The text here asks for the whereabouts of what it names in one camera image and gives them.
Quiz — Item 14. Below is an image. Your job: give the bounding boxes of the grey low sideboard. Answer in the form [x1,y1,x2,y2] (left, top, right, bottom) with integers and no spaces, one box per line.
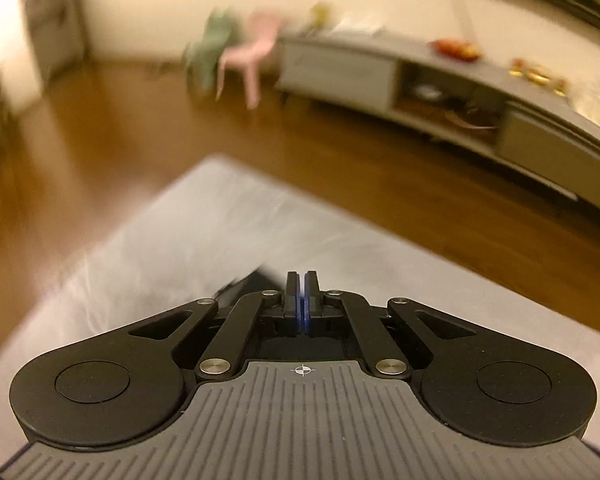
[274,29,600,222]

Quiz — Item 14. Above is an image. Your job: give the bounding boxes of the green plastic chair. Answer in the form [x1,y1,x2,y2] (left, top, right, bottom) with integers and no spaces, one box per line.
[181,6,237,97]

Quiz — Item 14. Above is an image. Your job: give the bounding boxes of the white tissue pack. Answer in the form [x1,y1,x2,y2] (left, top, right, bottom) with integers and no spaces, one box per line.
[337,14,387,37]

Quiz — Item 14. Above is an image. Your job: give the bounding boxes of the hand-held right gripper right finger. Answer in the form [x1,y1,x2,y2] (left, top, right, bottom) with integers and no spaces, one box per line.
[303,270,476,382]

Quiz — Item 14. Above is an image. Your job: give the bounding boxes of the yellow cup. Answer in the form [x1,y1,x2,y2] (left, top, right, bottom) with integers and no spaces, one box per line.
[307,3,334,29]

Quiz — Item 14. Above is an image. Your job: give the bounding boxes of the gold lidded bowl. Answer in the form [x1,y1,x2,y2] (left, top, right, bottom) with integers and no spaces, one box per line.
[524,65,554,85]

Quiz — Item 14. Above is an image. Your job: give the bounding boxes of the set of clear glasses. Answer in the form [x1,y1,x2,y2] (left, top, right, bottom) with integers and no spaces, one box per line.
[572,76,600,137]

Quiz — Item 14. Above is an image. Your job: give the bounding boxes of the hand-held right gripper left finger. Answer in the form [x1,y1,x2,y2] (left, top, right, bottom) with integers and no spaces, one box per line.
[127,270,304,382]

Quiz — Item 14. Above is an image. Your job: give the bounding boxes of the plate of orange fruit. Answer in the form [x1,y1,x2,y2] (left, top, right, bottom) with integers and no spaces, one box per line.
[429,37,481,60]

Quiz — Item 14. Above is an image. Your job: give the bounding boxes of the pink plastic chair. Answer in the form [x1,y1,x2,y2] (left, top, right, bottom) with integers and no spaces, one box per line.
[214,9,289,111]

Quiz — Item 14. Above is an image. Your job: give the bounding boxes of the black cloth garment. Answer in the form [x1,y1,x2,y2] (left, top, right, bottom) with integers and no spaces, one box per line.
[211,266,287,307]

